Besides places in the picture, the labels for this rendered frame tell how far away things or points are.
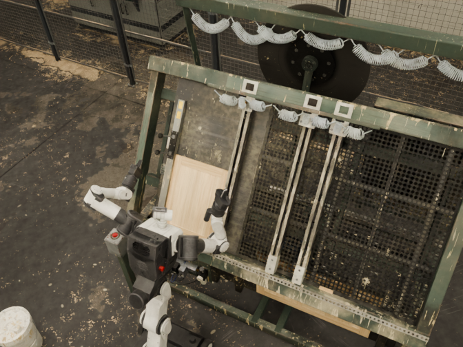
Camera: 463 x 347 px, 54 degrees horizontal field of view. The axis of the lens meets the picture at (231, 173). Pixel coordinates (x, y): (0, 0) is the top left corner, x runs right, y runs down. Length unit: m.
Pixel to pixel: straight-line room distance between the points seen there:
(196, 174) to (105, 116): 3.05
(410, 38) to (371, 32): 0.22
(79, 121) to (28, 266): 2.16
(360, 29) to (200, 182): 1.43
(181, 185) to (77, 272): 1.62
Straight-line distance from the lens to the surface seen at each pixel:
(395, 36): 2.92
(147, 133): 3.32
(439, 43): 2.90
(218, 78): 2.98
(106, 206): 2.89
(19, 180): 5.55
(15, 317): 3.99
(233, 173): 3.04
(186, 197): 3.25
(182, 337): 3.71
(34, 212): 5.12
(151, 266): 2.75
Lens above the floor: 3.51
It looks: 45 degrees down
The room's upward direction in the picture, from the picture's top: 3 degrees counter-clockwise
